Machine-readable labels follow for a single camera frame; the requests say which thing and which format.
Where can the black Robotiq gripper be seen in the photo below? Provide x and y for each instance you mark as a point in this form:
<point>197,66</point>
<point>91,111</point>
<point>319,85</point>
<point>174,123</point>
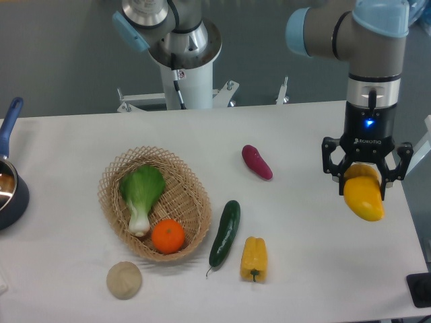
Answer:
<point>367,136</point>

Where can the yellow mango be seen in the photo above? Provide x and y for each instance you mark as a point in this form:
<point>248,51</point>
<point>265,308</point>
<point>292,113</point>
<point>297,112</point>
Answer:
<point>362,192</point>

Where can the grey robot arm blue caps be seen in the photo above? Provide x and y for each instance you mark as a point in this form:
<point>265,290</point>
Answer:
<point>369,35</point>

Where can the purple sweet potato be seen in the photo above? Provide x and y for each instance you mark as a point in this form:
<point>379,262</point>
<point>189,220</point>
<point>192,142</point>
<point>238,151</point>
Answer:
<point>256,163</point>

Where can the black device at edge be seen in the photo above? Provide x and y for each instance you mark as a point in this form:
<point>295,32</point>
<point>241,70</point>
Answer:
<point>419,288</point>

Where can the green cucumber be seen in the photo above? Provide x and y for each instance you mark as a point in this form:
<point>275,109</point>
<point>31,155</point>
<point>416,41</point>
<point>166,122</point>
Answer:
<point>227,230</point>

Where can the yellow bell pepper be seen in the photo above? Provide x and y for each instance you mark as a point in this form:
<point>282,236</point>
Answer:
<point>254,261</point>

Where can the woven wicker basket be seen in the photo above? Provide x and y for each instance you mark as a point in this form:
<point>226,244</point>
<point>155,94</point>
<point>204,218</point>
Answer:
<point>183,200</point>

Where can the orange fruit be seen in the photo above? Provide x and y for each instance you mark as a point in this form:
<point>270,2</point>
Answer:
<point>168,236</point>

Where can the green bok choy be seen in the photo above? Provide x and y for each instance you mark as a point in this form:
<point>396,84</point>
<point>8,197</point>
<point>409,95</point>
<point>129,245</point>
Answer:
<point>141,190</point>

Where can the beige steamed bun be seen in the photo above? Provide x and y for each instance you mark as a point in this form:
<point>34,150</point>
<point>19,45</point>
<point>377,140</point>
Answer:
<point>124,280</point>

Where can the blue saucepan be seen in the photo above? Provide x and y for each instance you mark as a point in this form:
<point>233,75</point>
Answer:
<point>15,194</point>

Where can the white metal frame right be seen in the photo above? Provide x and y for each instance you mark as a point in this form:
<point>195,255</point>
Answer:
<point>422,148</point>

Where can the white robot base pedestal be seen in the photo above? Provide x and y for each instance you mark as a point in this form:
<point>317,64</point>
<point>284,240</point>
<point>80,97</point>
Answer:
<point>186,62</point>

